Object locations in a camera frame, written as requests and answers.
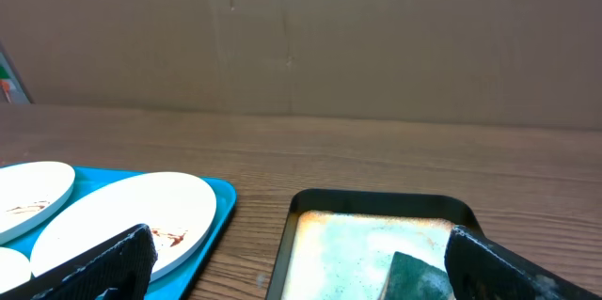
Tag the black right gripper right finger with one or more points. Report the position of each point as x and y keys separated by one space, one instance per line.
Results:
x=481 y=269

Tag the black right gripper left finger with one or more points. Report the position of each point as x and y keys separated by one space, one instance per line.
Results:
x=119 y=268

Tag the green and yellow sponge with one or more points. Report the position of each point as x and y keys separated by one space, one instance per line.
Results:
x=410 y=278

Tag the white plate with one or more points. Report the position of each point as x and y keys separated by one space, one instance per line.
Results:
x=178 y=208
x=31 y=193

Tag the teal plastic tray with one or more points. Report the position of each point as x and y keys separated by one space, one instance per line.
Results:
x=177 y=283

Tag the black tray with wet cloth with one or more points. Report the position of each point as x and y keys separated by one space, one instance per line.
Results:
x=339 y=244

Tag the yellow plate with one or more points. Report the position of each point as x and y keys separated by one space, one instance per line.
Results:
x=14 y=269

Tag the colourful object at wall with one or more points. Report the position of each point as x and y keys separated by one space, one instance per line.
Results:
x=13 y=90

